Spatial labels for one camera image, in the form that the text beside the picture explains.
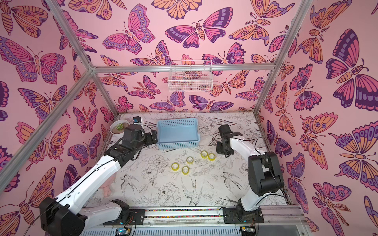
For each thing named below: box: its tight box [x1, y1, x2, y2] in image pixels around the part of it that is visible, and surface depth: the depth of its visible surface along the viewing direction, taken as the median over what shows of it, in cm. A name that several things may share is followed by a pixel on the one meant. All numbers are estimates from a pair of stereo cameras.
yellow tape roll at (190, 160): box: [186, 156, 194, 165], surface depth 95 cm
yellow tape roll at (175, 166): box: [171, 161, 180, 172], surface depth 92 cm
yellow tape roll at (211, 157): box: [208, 153, 216, 162], surface depth 97 cm
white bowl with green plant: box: [109, 119, 130, 135], surface depth 101 cm
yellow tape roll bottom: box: [182, 165, 190, 176], surface depth 91 cm
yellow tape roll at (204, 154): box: [200, 150, 209, 159], surface depth 97 cm
